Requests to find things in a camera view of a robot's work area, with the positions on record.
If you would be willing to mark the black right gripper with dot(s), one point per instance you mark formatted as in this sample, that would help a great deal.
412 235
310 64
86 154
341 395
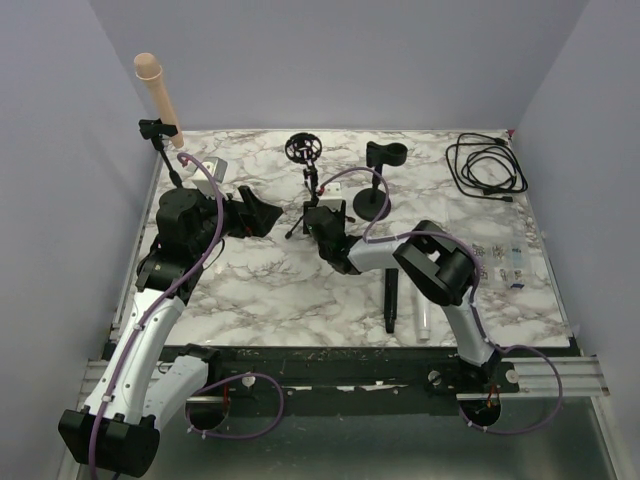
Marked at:
339 215

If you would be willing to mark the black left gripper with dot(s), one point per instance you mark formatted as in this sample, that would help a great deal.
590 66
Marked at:
266 214

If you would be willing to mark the black round-base mic stand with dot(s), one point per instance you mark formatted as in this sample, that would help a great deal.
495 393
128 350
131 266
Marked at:
370 201

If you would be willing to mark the black handheld microphone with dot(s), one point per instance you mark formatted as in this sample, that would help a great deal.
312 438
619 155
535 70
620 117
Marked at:
390 299

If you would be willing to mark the black shock-mount tripod stand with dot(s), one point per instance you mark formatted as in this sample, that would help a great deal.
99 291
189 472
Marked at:
305 149

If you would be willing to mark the white handheld microphone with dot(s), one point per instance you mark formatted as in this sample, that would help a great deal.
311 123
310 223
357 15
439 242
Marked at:
422 318

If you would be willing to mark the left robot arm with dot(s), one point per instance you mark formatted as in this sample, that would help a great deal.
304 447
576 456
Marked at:
119 425

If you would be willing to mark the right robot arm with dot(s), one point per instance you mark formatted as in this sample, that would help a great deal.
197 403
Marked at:
440 266

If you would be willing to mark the black stand with peach mic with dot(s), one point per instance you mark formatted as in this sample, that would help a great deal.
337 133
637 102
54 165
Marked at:
155 131

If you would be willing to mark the peach handheld microphone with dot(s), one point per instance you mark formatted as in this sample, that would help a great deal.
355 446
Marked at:
149 70

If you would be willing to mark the clear bag of screws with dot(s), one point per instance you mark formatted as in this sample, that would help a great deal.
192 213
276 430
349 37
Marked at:
505 265

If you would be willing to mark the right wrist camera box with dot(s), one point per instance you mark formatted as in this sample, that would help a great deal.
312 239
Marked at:
330 196

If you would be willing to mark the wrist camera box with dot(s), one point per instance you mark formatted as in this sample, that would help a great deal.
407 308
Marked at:
330 196
216 168

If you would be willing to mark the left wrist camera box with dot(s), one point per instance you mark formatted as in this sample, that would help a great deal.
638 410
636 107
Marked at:
216 168

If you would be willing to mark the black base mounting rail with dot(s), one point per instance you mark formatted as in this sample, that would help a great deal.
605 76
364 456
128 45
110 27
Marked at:
350 381

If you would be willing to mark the aluminium extrusion rail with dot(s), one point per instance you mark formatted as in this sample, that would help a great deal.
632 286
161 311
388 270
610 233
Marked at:
580 377

